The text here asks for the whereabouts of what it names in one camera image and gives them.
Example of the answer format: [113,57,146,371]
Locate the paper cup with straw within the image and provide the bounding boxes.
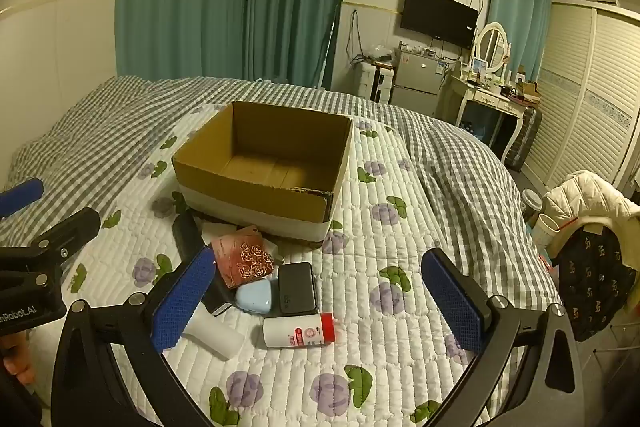
[531,213,564,254]

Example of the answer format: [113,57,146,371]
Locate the black printed garment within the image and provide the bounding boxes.
[554,222,639,343]

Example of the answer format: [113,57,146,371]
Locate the white bottle with red cap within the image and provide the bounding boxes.
[262,312,339,350]

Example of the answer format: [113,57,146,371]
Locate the person's left hand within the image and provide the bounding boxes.
[0,336,37,385]

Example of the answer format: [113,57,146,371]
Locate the white plastic cylinder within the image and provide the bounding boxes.
[182,304,246,361]

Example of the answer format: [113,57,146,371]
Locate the silver fridge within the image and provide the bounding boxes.
[390,47,452,118]

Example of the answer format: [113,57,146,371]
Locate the black power bank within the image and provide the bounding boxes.
[277,262,320,317]

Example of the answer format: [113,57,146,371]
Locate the black wall television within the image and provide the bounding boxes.
[400,0,479,50]

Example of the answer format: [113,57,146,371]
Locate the white oval mirror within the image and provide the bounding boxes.
[472,22,512,76]

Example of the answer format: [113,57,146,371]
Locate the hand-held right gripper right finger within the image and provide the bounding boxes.
[421,248,586,427]

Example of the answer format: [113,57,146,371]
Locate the white louvred wardrobe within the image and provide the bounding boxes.
[520,0,640,194]

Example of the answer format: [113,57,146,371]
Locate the white pole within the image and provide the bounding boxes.
[322,6,338,88]

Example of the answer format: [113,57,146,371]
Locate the cream puffer jacket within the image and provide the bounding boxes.
[542,170,640,254]

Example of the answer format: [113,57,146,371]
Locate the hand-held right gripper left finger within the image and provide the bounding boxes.
[50,246,218,427]

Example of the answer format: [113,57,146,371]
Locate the small black block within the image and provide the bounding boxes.
[202,278,236,319]

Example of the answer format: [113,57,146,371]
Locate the light blue case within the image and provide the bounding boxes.
[235,281,274,316]

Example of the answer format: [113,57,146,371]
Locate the white floral quilted mat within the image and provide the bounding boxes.
[40,104,503,427]

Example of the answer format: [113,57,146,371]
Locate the grey suitcase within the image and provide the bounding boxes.
[505,107,544,172]

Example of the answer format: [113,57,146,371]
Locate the white suitcase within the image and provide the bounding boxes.
[352,61,396,104]

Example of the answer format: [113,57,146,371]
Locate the white dressing table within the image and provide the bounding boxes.
[440,72,541,164]

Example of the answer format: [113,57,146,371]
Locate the cardboard box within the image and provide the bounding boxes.
[171,101,355,244]

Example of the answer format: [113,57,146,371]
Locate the pink rose pattern wallet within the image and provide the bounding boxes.
[210,227,277,291]

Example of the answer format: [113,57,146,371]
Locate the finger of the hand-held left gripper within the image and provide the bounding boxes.
[27,207,102,260]
[0,178,45,221]

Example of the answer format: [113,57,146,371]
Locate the teal curtain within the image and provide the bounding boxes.
[486,0,554,84]

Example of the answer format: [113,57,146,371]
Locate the glass jar with lid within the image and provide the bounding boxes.
[520,189,544,224]

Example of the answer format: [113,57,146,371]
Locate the brown box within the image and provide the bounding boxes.
[517,79,542,104]

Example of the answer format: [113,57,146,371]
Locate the black remote control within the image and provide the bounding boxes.
[171,212,207,269]

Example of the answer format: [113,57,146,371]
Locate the black hanging cables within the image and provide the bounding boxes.
[349,9,368,64]

